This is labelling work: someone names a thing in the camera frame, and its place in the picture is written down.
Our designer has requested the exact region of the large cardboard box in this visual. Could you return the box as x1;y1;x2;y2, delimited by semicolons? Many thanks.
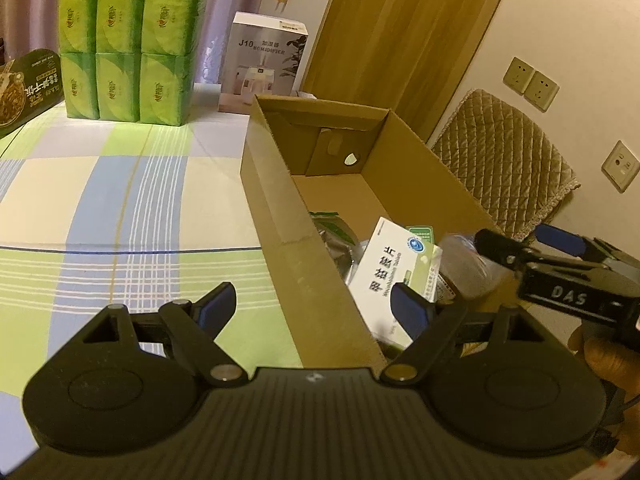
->
241;96;496;372

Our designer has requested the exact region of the single wall socket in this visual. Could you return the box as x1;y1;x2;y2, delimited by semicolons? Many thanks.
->
601;140;640;193

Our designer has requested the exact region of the green tissue pack bundle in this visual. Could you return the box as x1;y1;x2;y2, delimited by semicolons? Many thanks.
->
58;0;207;126

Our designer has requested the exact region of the clear blue-label plastic case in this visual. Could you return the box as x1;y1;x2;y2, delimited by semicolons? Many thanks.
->
436;234;504;306

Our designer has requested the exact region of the silver green leaf pouch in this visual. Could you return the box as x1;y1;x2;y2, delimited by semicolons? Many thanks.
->
310;212;363;284

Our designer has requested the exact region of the quilted chair cushion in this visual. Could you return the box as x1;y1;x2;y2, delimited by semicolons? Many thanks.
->
432;89;580;242

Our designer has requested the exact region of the person's right hand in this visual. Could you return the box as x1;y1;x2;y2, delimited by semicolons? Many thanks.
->
568;326;640;456

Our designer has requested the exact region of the oval instant meal box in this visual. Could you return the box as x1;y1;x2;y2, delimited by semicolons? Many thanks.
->
0;49;64;138

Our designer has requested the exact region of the white humidifier box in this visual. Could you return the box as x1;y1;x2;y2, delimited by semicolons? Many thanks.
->
219;12;308;114

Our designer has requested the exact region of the wooden door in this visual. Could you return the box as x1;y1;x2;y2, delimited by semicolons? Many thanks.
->
302;0;500;140

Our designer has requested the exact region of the white mecobalamin tablet box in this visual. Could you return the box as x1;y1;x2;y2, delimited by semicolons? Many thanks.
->
348;218;442;349

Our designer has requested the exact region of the double wall socket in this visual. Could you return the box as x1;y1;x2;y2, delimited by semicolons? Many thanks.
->
502;56;560;113

